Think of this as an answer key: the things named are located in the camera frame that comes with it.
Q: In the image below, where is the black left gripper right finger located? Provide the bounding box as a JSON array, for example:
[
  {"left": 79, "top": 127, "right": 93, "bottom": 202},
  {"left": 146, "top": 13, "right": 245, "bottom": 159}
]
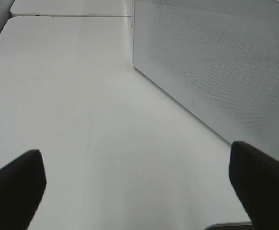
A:
[{"left": 229, "top": 141, "right": 279, "bottom": 230}]

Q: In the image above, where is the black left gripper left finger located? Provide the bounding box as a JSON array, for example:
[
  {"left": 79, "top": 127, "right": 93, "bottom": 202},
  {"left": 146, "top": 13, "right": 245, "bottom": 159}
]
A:
[{"left": 0, "top": 149, "right": 46, "bottom": 230}]

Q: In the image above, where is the white microwave door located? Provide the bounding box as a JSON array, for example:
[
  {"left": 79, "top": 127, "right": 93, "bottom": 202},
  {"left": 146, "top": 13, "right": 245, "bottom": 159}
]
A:
[{"left": 133, "top": 0, "right": 279, "bottom": 161}]

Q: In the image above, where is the white adjacent table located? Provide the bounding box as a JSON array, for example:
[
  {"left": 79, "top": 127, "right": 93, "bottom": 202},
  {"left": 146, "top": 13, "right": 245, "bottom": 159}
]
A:
[{"left": 10, "top": 0, "right": 133, "bottom": 17}]

